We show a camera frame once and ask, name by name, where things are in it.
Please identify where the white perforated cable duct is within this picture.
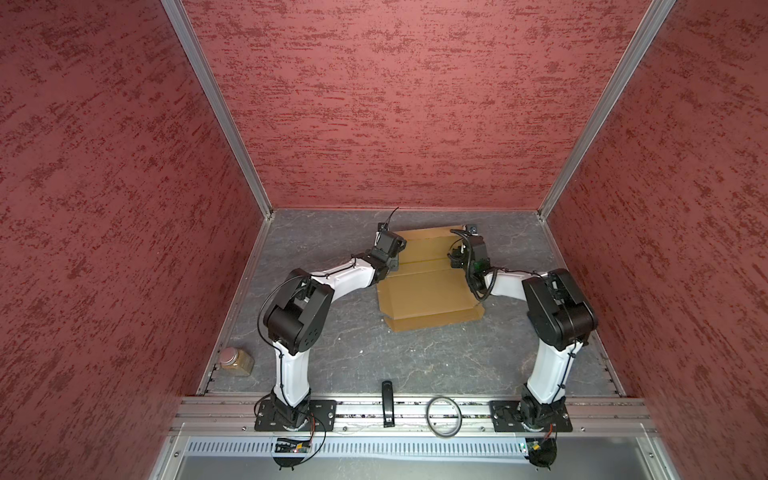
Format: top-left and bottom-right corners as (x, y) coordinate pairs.
(183, 436), (529, 463)

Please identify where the aluminium frame rail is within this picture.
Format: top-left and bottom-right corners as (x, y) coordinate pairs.
(170, 394), (659, 438)

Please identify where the black cable ring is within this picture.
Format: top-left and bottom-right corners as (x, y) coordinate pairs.
(425, 395), (464, 438)

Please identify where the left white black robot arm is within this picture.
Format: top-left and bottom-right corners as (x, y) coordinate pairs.
(259, 225), (407, 430)

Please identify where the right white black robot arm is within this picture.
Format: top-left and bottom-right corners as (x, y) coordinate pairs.
(448, 229), (598, 431)

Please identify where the right circuit board connector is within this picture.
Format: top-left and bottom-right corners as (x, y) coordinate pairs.
(526, 438), (558, 469)

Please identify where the left circuit board connector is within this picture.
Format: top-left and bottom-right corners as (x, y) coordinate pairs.
(272, 437), (313, 469)

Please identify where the black handle bar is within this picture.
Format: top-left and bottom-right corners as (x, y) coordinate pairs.
(381, 380), (395, 428)

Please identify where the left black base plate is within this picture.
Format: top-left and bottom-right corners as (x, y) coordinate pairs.
(254, 398), (337, 433)

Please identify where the left aluminium corner post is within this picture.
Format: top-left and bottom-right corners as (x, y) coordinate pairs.
(160, 0), (274, 218)

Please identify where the right aluminium corner post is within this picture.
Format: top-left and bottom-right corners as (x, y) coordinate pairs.
(538, 0), (676, 223)

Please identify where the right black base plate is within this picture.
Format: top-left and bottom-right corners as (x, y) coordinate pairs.
(489, 398), (573, 434)

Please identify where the aluminium corner post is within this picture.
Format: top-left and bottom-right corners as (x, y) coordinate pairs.
(538, 0), (676, 223)
(160, 0), (274, 218)

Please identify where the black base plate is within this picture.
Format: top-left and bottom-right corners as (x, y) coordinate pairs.
(489, 398), (573, 434)
(254, 398), (337, 433)

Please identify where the glass spice jar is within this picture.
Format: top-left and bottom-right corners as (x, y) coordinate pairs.
(218, 346), (254, 377)

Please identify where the circuit board connector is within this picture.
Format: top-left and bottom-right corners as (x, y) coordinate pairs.
(272, 437), (313, 469)
(526, 438), (558, 469)

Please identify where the brown cardboard box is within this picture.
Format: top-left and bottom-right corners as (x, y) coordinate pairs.
(377, 226), (485, 332)

